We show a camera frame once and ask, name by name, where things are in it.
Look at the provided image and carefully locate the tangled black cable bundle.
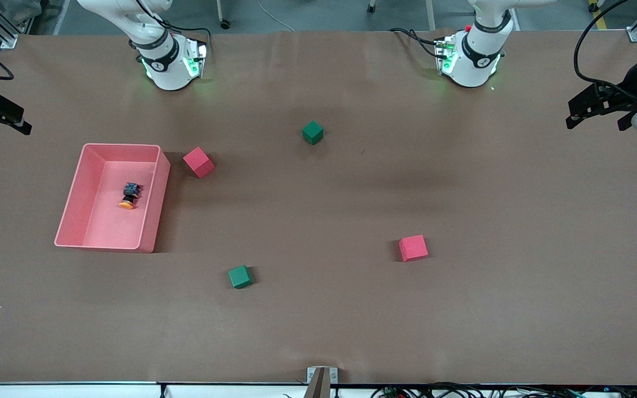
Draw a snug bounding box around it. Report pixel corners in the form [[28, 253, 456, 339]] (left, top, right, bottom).
[[371, 381, 637, 398]]

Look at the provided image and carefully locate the black left base cable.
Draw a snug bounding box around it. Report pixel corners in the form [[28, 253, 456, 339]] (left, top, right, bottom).
[[389, 27, 447, 59]]

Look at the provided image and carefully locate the white floor cable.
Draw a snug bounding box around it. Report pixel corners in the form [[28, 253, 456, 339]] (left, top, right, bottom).
[[256, 0, 296, 33]]

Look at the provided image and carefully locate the pink plastic bin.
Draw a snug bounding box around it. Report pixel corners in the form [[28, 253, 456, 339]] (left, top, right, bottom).
[[54, 143, 171, 254]]

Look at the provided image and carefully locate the red foam cube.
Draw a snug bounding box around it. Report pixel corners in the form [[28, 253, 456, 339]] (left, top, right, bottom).
[[182, 146, 215, 179], [398, 234, 429, 263]]

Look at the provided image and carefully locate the black right base cable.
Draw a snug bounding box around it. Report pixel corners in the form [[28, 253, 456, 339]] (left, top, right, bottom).
[[130, 0, 213, 56]]

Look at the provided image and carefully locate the orange capped push button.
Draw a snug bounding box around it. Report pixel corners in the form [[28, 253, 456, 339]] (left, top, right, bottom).
[[119, 182, 142, 210]]

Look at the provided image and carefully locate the green foam cube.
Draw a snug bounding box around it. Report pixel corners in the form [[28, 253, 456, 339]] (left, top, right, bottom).
[[227, 265, 253, 290], [302, 121, 325, 145]]

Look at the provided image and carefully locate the metal mounting bracket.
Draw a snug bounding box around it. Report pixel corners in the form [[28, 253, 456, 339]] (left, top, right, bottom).
[[303, 366, 339, 398]]

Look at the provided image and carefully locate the black base cable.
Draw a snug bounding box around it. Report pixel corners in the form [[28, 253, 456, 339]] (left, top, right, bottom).
[[389, 27, 447, 59], [130, 0, 213, 56]]

